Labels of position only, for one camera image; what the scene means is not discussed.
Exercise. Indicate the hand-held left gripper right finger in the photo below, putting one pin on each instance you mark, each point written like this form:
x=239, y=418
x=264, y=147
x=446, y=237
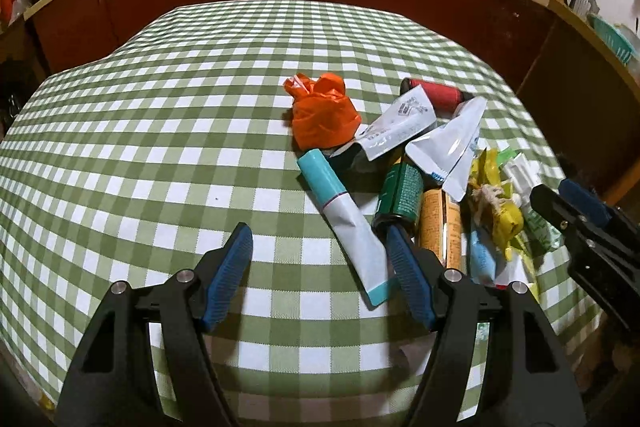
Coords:
x=410, y=279

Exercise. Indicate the yellow wrapper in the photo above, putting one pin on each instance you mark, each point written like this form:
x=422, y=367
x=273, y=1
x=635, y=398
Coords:
x=510, y=219

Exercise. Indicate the orange yellow can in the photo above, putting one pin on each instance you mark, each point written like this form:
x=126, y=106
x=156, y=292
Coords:
x=440, y=227

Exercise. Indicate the dark plastic wrapper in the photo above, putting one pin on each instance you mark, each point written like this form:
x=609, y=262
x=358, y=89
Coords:
x=360, y=169

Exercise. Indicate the orange plastic bag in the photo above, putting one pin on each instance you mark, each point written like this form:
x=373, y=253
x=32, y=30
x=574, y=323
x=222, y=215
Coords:
x=322, y=117

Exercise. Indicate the red cylindrical can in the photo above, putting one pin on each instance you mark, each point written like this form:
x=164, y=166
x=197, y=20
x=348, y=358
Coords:
x=440, y=96

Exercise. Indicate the teal plastic basket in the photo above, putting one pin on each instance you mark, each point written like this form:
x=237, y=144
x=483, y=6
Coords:
x=612, y=39

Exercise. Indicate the green can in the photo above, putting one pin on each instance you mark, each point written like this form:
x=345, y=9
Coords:
x=400, y=194

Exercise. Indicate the green white wrapper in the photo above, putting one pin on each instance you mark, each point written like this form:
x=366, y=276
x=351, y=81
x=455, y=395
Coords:
x=542, y=229

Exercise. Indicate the light blue small packet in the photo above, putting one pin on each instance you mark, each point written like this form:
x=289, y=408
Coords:
x=482, y=257

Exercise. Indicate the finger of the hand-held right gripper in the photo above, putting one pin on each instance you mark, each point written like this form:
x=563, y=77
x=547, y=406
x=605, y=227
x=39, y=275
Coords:
x=582, y=199
x=580, y=237

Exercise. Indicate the white printed squeezed tube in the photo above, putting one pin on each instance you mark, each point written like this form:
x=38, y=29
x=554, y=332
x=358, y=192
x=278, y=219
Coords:
x=395, y=127

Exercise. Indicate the brown wooden counter partition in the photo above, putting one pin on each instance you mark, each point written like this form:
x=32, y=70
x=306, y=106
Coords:
x=575, y=97

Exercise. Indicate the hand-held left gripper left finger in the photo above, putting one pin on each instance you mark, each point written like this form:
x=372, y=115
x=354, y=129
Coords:
x=227, y=279

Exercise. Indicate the white tube with teal cap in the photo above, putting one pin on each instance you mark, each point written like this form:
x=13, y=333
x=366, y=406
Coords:
x=345, y=217

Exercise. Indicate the green white checkered tablecloth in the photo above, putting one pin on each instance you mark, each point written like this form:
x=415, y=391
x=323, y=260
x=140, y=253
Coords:
x=150, y=132

